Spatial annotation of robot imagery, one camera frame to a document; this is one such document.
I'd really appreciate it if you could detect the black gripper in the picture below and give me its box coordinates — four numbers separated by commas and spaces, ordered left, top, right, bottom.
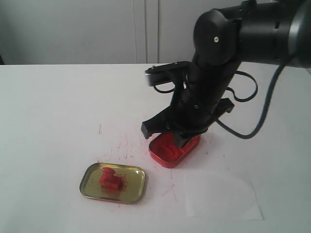
141, 72, 234, 148

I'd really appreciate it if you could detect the red ink pad tin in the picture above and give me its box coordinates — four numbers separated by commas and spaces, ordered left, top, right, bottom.
149, 133, 201, 168

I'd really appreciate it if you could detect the gold metal tin lid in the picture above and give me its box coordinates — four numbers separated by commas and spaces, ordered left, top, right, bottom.
79, 163, 146, 204

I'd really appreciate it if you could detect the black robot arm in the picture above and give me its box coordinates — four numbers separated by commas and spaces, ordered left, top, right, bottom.
141, 0, 311, 148

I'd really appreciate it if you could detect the white cabinet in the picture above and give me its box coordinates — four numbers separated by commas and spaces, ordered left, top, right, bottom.
0, 0, 240, 65

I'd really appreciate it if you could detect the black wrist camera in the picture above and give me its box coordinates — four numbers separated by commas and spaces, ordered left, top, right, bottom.
145, 61, 191, 86

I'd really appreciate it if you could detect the red stamp block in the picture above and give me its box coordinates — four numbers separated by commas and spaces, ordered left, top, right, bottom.
100, 167, 122, 190

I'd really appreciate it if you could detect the white paper sheet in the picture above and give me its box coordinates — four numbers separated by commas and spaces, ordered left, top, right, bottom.
184, 170, 263, 220

